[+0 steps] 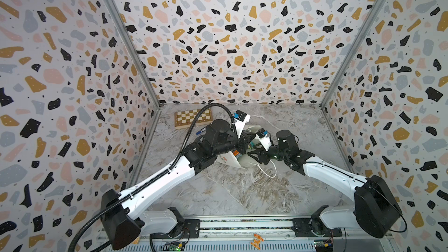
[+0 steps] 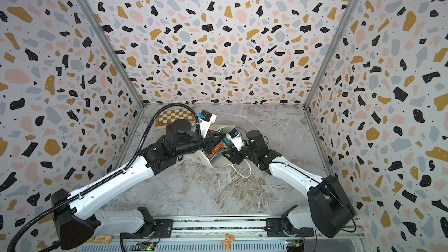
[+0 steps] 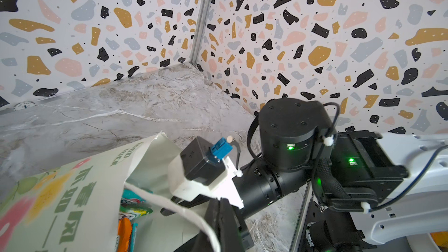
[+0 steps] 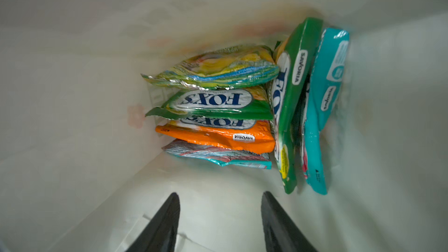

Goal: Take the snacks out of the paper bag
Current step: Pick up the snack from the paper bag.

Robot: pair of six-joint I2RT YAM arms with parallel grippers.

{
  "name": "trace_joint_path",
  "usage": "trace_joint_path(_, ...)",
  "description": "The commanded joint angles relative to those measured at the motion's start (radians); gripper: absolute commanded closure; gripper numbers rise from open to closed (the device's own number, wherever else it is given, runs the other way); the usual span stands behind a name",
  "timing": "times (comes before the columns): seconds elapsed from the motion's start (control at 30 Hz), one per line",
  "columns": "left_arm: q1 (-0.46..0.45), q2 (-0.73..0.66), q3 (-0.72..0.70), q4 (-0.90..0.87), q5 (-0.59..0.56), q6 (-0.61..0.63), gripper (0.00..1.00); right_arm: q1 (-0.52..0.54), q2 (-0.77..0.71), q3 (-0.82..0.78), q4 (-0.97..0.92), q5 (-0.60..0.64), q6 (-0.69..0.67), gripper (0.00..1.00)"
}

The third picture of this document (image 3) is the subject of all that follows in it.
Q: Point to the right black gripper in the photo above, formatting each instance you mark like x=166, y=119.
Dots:
x=261, y=185

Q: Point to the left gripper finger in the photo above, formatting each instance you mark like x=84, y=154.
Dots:
x=229, y=225

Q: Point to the green teal snack packet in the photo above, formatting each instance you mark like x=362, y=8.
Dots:
x=132, y=206

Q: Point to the white paper bag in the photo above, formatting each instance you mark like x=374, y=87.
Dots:
x=76, y=208

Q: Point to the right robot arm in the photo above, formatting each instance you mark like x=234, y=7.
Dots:
x=363, y=189

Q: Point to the orange snack packet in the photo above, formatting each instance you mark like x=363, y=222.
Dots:
x=124, y=233

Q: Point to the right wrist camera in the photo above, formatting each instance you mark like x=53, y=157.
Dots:
x=204, y=170

